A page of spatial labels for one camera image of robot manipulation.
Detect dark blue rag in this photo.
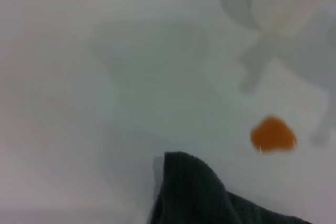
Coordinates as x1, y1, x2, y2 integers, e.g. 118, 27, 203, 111
146, 151, 312, 224

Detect orange liquid stain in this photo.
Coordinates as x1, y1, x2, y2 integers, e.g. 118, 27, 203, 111
250, 115, 299, 154

